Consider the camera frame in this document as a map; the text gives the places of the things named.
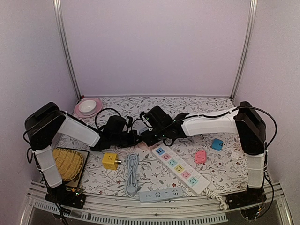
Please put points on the pink plate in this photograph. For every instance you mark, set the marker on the pink plate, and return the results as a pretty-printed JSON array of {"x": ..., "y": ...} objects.
[{"x": 98, "y": 108}]

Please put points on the yellow cube socket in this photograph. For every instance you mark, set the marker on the yellow cube socket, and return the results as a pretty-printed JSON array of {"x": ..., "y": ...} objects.
[{"x": 111, "y": 161}]

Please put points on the white bowl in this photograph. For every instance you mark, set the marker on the white bowl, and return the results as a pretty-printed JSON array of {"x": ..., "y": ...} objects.
[{"x": 87, "y": 107}]

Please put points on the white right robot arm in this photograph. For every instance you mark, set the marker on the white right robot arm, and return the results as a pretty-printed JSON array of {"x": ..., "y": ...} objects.
[{"x": 227, "y": 147}]

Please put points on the yellow woven basket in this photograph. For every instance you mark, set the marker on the yellow woven basket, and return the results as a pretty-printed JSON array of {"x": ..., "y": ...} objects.
[{"x": 69, "y": 163}]

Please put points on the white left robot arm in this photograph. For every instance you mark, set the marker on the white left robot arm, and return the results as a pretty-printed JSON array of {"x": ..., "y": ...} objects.
[{"x": 47, "y": 125}]

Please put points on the small white plug adapter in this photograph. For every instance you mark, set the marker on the small white plug adapter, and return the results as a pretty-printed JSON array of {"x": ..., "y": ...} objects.
[{"x": 235, "y": 156}]

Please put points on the aluminium frame post right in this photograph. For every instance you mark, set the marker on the aluminium frame post right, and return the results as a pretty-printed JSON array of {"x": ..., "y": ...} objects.
[{"x": 246, "y": 45}]

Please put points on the pink plug adapter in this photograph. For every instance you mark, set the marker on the pink plug adapter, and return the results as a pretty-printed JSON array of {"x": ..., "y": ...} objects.
[{"x": 200, "y": 157}]

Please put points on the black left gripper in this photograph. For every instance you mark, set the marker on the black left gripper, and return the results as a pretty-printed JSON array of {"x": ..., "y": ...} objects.
[{"x": 134, "y": 137}]

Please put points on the light blue cube plug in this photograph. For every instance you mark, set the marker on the light blue cube plug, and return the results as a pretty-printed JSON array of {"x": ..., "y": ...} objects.
[{"x": 217, "y": 144}]

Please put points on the light blue power strip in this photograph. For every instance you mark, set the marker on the light blue power strip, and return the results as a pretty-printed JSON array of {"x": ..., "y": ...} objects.
[{"x": 160, "y": 195}]

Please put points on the aluminium frame post left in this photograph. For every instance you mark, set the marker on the aluminium frame post left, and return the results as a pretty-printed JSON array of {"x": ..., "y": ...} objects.
[{"x": 66, "y": 51}]

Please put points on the aluminium frame post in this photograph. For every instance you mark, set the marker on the aluminium frame post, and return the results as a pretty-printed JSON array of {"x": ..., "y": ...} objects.
[
  {"x": 246, "y": 45},
  {"x": 66, "y": 51}
]

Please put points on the white power strip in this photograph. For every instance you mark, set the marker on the white power strip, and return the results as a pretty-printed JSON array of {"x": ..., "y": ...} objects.
[{"x": 182, "y": 170}]

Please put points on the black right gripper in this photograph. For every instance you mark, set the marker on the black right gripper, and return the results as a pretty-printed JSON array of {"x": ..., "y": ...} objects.
[{"x": 148, "y": 141}]

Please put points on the round pink socket base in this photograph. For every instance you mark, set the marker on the round pink socket base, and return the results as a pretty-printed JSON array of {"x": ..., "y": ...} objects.
[{"x": 144, "y": 146}]

